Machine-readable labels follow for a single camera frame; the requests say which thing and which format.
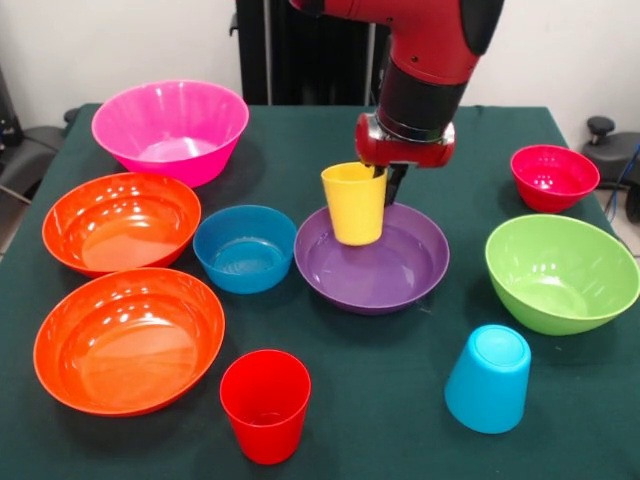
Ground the blue cable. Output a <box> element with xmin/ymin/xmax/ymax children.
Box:
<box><xmin>604</xmin><ymin>144</ymin><xmax>640</xmax><ymax>221</ymax></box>

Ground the dark green tablecloth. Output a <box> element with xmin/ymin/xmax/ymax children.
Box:
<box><xmin>0</xmin><ymin>103</ymin><xmax>640</xmax><ymax>480</ymax></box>

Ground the black caster leg with knob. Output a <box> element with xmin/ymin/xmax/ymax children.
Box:
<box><xmin>582</xmin><ymin>115</ymin><xmax>640</xmax><ymax>224</ymax></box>
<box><xmin>0</xmin><ymin>107</ymin><xmax>81</xmax><ymax>206</ymax></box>

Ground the small crimson bowl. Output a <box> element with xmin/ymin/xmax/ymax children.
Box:
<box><xmin>509</xmin><ymin>144</ymin><xmax>601</xmax><ymax>214</ymax></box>

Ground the light blue cup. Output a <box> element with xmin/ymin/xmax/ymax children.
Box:
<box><xmin>444</xmin><ymin>323</ymin><xmax>533</xmax><ymax>435</ymax></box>

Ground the purple bowl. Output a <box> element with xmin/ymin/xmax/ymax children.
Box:
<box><xmin>293</xmin><ymin>202</ymin><xmax>451</xmax><ymax>316</ymax></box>

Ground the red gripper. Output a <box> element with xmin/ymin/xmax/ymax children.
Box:
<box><xmin>354</xmin><ymin>112</ymin><xmax>457</xmax><ymax>207</ymax></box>

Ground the blue bowl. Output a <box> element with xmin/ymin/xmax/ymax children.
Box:
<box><xmin>192</xmin><ymin>204</ymin><xmax>300</xmax><ymax>295</ymax></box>

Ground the yellow cup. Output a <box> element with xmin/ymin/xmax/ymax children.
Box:
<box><xmin>320</xmin><ymin>161</ymin><xmax>389</xmax><ymax>247</ymax></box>

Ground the large pink bowl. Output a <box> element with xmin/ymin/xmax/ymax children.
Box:
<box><xmin>90</xmin><ymin>79</ymin><xmax>251</xmax><ymax>189</ymax></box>

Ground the orange bowl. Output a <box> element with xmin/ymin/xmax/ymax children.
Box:
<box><xmin>32</xmin><ymin>267</ymin><xmax>227</xmax><ymax>418</ymax></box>
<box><xmin>41</xmin><ymin>171</ymin><xmax>203</xmax><ymax>279</ymax></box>

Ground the red cup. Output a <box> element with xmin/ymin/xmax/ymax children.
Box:
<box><xmin>219</xmin><ymin>348</ymin><xmax>313</xmax><ymax>466</ymax></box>

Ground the green bowl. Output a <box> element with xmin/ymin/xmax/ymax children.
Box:
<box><xmin>484</xmin><ymin>213</ymin><xmax>640</xmax><ymax>337</ymax></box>

